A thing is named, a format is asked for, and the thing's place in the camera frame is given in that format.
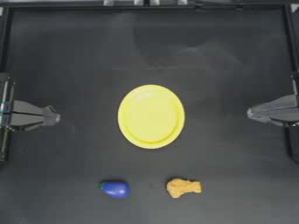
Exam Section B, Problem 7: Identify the brown toy chicken wing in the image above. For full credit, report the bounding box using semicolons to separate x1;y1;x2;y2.
166;178;204;200

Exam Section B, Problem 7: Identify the yellow plate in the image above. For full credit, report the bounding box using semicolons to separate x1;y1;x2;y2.
117;84;186;150

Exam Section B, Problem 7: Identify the blue toy eggplant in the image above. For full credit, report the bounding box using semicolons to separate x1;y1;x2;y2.
98;179;131;200

